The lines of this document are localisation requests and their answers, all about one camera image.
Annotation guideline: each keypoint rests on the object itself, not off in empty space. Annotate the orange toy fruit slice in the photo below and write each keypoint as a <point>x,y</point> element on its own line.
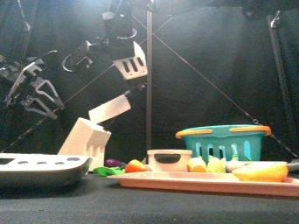
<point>134,166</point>

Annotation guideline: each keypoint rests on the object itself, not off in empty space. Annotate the yellow toy corn rounded piece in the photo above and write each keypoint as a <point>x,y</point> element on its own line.
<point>216,165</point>

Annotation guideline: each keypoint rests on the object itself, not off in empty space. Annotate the purple toy eggplant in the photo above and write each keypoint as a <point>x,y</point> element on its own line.
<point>114,162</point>

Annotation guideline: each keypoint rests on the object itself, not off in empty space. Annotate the grey round object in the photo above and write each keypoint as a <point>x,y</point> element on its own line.
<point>294,166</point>

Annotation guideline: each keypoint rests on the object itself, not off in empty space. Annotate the yellow toy food piece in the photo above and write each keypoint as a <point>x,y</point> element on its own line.
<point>260,172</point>

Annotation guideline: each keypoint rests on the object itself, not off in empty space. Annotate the beige wooden knife block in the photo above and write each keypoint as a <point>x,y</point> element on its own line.
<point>85,140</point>

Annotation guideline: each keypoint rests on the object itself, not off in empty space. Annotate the black cloth backdrop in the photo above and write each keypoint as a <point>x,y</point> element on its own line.
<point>218,58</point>

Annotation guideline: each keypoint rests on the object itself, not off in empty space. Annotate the yellow toy corn flat-ended piece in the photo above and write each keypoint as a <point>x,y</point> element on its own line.
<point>196,165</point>

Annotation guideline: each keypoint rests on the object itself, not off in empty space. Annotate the thin vertical metal frame pole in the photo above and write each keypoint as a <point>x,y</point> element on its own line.
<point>148,116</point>

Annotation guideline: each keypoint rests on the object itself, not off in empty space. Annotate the grey toy appliance with buttons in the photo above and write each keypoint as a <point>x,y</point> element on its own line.
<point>39,172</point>

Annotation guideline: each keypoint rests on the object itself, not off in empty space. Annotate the dark slanted metal frame pole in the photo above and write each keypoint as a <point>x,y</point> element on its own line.
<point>280,73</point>

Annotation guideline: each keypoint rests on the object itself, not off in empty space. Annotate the pink plastic tray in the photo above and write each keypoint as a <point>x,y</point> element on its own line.
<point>202,182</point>

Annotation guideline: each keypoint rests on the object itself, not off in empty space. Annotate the green toy leaf vegetable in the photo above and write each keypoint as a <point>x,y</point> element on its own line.
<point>107,171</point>

